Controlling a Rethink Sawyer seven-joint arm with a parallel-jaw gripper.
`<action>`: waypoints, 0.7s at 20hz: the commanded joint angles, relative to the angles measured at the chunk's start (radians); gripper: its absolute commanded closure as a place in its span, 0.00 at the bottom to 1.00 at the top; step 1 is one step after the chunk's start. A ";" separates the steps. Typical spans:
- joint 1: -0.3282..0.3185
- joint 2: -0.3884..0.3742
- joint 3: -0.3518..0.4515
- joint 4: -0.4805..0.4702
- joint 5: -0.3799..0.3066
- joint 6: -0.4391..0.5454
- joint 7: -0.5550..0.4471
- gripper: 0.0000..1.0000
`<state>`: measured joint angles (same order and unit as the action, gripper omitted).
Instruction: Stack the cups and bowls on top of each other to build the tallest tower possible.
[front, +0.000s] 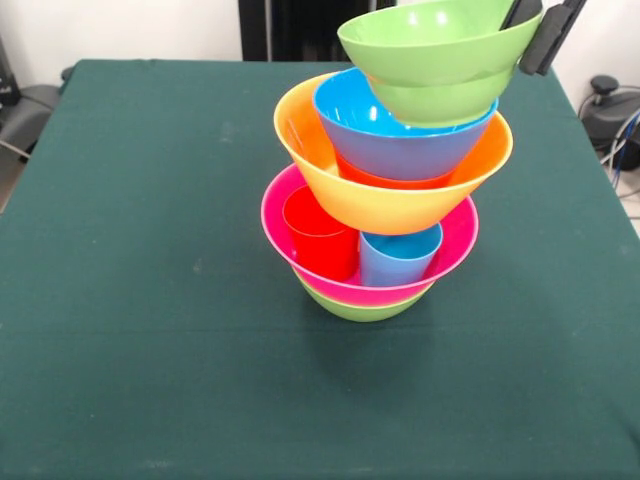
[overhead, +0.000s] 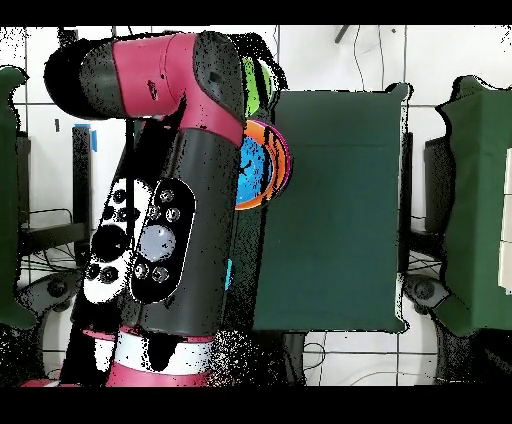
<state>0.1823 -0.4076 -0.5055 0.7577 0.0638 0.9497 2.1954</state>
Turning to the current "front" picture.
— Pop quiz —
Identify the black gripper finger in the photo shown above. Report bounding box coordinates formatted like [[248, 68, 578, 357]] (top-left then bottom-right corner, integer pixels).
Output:
[[498, 0, 544, 31], [517, 0, 589, 77]]

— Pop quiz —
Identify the small green bowl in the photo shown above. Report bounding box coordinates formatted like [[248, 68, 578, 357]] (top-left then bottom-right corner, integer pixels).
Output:
[[336, 0, 545, 128]]

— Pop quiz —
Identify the large blue bowl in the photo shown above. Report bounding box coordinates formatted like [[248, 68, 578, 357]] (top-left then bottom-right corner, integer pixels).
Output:
[[312, 67, 500, 182]]

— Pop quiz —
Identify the large pink bowl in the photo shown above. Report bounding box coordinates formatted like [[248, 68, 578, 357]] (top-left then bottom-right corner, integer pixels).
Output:
[[260, 163, 480, 307]]

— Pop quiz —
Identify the small red-orange bowl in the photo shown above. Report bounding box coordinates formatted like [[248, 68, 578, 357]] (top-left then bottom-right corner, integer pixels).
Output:
[[334, 152, 456, 190]]

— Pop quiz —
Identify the large orange bowl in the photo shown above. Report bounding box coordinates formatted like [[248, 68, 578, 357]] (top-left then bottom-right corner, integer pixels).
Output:
[[272, 71, 514, 236]]

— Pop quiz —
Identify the blue cup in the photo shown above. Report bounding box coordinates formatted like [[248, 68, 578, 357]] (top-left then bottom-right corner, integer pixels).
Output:
[[358, 222, 444, 287]]

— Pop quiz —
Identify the red cup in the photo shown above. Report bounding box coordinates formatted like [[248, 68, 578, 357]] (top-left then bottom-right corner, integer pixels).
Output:
[[282, 184, 361, 281]]

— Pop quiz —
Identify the large green bowl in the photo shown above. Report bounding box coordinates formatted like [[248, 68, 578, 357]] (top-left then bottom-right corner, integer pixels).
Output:
[[292, 269, 434, 323]]

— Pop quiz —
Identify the dark green tablecloth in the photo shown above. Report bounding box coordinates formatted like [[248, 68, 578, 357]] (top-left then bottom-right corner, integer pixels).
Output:
[[0, 58, 640, 480]]

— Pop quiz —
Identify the blue cable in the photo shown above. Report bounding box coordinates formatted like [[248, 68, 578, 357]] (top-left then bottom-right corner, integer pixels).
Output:
[[610, 117, 640, 189]]

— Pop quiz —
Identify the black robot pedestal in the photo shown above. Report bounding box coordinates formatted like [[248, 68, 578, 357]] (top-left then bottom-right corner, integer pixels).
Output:
[[238, 0, 396, 63]]

